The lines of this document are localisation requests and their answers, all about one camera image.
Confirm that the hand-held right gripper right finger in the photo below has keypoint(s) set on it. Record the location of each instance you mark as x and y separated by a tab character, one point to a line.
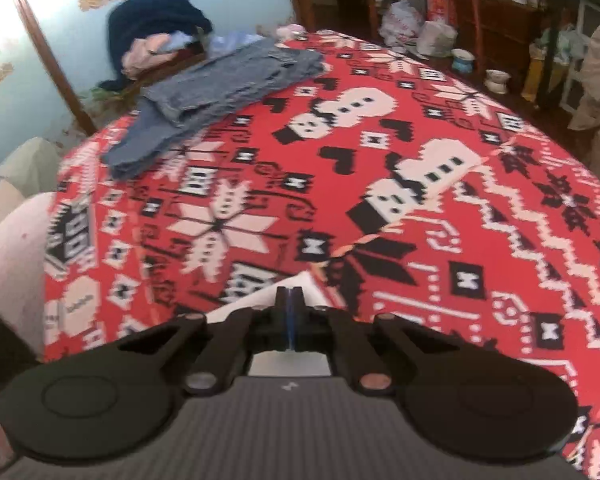
299	320

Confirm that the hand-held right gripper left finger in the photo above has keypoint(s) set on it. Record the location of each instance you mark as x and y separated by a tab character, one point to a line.
284	320

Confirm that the cream knit sweater vest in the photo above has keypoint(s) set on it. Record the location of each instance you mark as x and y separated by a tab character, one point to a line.
290	364

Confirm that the person's fluffy white pajamas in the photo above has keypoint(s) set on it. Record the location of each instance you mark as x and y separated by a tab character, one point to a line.
10	270

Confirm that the red patterned blanket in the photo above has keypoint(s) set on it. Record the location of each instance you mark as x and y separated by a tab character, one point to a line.
430	240

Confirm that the blue jeans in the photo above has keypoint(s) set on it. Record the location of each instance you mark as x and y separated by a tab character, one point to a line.
220	85

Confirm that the pink plush toy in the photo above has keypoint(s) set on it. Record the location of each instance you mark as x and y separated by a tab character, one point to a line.
291	33

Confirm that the pink cloth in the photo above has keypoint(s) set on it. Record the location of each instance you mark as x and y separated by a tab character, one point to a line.
145	55

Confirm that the blue white ceramic bowl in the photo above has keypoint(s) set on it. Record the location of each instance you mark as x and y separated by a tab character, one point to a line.
463	61

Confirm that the white ceramic pet bowl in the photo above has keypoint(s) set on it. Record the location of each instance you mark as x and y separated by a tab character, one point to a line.
497	81

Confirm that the white cloth bag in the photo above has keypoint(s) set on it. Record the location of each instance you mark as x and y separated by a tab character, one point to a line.
437	39

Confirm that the white plastic bag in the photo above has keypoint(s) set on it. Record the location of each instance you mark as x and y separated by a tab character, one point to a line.
401	22

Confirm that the navy blue garment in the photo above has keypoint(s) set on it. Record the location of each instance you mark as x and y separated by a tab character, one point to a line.
150	15

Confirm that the yellow box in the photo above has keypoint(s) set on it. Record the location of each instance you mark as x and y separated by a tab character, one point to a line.
534	72

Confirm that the red white carton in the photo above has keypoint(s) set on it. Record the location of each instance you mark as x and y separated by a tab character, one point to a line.
440	5

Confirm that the dark wooden dresser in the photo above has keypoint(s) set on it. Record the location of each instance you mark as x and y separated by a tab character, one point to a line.
505	30

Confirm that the white drawer unit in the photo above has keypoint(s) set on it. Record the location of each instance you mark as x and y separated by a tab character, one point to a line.
580	80

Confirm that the black shelf rack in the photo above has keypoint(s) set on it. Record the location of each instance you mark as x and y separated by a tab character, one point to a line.
547	35

